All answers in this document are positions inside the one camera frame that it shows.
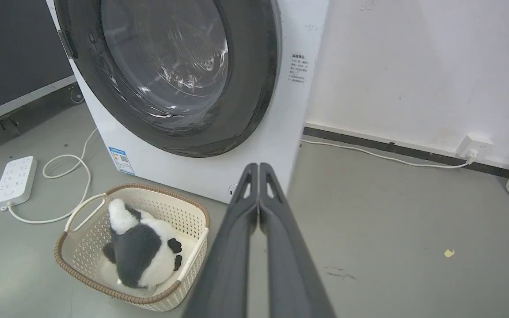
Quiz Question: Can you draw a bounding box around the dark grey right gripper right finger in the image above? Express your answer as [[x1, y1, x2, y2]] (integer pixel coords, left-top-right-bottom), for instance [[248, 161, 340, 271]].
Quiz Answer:
[[259, 163, 337, 318]]

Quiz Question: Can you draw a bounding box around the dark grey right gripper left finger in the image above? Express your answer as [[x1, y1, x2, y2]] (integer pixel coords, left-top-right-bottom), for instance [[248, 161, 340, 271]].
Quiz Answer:
[[183, 163, 259, 318]]

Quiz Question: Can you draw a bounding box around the white washing machine body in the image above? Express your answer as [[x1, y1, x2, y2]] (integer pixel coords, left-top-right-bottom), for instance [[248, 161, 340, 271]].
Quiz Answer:
[[46, 0, 329, 204]]

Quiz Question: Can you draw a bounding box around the dark round washing machine door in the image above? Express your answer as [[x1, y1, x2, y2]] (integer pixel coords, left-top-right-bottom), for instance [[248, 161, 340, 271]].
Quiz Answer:
[[54, 0, 281, 158]]

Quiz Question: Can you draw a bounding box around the black and white plush toy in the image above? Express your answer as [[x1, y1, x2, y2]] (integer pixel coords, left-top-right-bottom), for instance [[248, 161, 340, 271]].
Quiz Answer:
[[103, 198, 183, 289]]

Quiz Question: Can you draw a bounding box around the cream woven laundry basket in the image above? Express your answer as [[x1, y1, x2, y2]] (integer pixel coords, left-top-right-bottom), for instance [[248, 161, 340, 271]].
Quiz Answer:
[[54, 183, 211, 312]]

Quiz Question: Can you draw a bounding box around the blue energy label sticker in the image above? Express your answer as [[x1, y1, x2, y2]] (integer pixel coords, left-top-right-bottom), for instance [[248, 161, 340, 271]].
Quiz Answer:
[[108, 147, 135, 175]]

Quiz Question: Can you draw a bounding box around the white power strip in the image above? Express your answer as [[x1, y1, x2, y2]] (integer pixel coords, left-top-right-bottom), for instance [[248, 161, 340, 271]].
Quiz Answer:
[[0, 156, 38, 212]]

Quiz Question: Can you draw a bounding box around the black flight case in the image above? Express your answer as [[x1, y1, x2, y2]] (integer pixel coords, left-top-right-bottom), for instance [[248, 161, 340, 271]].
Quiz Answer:
[[0, 0, 85, 133]]

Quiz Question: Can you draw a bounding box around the white wall plug with cable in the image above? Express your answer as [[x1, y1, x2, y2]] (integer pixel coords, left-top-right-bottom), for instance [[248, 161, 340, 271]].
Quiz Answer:
[[301, 139, 475, 169]]

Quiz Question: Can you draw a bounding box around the white power strip cable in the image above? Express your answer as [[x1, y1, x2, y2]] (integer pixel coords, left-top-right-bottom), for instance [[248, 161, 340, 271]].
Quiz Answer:
[[8, 129, 99, 224]]

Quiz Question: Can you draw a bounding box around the white wall socket plug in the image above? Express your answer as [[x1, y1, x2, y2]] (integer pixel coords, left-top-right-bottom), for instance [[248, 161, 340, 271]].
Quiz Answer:
[[456, 134, 494, 161]]

